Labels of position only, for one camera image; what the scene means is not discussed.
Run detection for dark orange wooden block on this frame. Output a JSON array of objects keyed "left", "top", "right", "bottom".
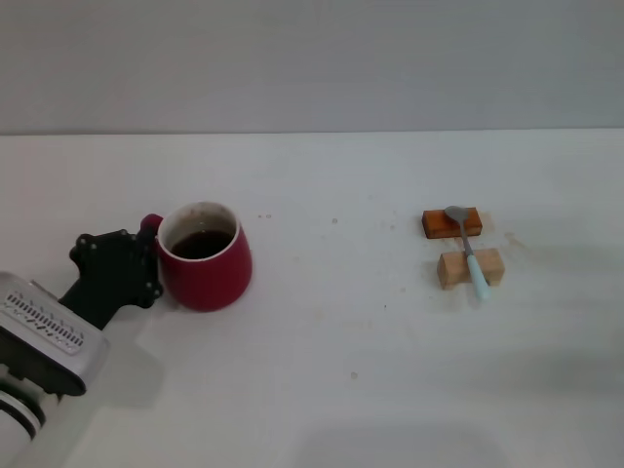
[{"left": 421, "top": 207, "right": 484, "bottom": 240}]

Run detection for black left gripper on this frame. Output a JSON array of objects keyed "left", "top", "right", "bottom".
[{"left": 58, "top": 221, "right": 165, "bottom": 332}]

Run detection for light wooden spoon rest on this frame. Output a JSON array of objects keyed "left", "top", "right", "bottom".
[{"left": 436, "top": 247, "right": 505, "bottom": 293}]

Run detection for red ceramic coffee cup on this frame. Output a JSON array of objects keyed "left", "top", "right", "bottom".
[{"left": 139, "top": 201, "right": 254, "bottom": 313}]

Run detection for metal spoon with blue handle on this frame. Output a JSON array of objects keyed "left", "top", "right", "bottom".
[{"left": 443, "top": 205, "right": 491, "bottom": 301}]

